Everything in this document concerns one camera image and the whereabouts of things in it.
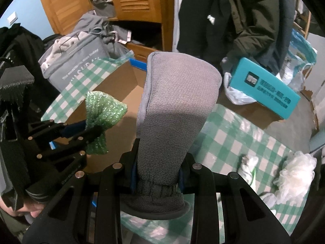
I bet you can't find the grey fabric storage bag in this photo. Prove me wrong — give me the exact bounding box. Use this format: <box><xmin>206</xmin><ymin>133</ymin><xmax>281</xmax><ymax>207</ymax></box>
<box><xmin>38</xmin><ymin>32</ymin><xmax>111</xmax><ymax>92</ymax></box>

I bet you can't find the brown cardboard box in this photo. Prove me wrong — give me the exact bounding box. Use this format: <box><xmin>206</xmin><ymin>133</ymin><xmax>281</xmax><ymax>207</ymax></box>
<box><xmin>216</xmin><ymin>91</ymin><xmax>285</xmax><ymax>131</ymax></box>

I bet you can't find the clear blue plastic packaging bag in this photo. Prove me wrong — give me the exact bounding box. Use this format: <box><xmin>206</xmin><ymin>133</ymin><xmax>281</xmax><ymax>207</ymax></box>
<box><xmin>279</xmin><ymin>28</ymin><xmax>318</xmax><ymax>92</ymax></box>

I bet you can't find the green checkered tablecloth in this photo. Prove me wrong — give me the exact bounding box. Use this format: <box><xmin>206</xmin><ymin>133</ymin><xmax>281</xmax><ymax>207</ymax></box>
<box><xmin>41</xmin><ymin>51</ymin><xmax>315</xmax><ymax>244</ymax></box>

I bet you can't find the olive hanging jacket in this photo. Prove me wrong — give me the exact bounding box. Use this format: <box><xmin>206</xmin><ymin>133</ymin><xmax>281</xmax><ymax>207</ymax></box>
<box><xmin>227</xmin><ymin>0</ymin><xmax>296</xmax><ymax>75</ymax></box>

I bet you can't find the person's left hand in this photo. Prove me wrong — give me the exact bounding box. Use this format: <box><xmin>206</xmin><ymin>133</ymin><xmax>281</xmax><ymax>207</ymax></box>
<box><xmin>4</xmin><ymin>199</ymin><xmax>45</xmax><ymax>219</ymax></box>

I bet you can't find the grey fleece mitt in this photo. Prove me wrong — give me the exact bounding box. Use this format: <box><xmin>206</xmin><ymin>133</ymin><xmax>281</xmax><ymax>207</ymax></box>
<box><xmin>121</xmin><ymin>51</ymin><xmax>223</xmax><ymax>220</ymax></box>

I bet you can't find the white mesh bath loofah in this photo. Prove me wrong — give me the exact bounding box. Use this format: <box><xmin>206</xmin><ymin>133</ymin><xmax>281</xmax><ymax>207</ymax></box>
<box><xmin>273</xmin><ymin>150</ymin><xmax>318</xmax><ymax>207</ymax></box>

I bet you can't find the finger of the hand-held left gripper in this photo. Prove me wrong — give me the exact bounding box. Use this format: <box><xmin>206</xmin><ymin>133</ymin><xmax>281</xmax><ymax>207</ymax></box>
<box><xmin>37</xmin><ymin>125</ymin><xmax>105</xmax><ymax>163</ymax></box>
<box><xmin>27</xmin><ymin>121</ymin><xmax>87</xmax><ymax>143</ymax></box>

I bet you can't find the white plastic bag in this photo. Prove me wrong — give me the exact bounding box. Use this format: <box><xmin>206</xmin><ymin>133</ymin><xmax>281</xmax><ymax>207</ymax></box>
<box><xmin>220</xmin><ymin>57</ymin><xmax>257</xmax><ymax>105</ymax></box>

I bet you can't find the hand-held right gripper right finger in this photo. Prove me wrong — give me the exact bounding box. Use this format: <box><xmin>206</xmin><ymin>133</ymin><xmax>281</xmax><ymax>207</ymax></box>
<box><xmin>178</xmin><ymin>152</ymin><xmax>292</xmax><ymax>244</ymax></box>

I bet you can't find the blue cardboard box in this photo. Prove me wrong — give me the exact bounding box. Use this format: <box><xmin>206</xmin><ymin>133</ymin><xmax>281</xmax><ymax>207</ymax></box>
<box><xmin>49</xmin><ymin>58</ymin><xmax>153</xmax><ymax>209</ymax></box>

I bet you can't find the grey hoodie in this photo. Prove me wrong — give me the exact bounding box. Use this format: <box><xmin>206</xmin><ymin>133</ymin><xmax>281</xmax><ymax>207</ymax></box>
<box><xmin>74</xmin><ymin>11</ymin><xmax>132</xmax><ymax>47</ymax></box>

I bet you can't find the green glittery sponge cloth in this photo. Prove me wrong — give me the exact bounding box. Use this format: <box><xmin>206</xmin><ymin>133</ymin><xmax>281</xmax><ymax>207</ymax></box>
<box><xmin>84</xmin><ymin>91</ymin><xmax>128</xmax><ymax>155</ymax></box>

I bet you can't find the black hanging jacket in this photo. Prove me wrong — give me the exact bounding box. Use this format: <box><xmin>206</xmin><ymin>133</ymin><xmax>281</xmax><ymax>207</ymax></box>
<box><xmin>176</xmin><ymin>0</ymin><xmax>238</xmax><ymax>65</ymax></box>

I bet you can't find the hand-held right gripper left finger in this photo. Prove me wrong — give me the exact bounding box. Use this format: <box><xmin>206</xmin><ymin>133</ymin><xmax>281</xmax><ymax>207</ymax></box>
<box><xmin>22</xmin><ymin>138</ymin><xmax>140</xmax><ymax>244</ymax></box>

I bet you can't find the teal printed box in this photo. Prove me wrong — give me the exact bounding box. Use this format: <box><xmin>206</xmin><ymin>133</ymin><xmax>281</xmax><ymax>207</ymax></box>
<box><xmin>223</xmin><ymin>57</ymin><xmax>301</xmax><ymax>120</ymax></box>

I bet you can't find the black clothing pile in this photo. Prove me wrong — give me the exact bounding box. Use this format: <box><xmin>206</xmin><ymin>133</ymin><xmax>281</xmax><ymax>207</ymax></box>
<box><xmin>0</xmin><ymin>23</ymin><xmax>60</xmax><ymax>102</ymax></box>

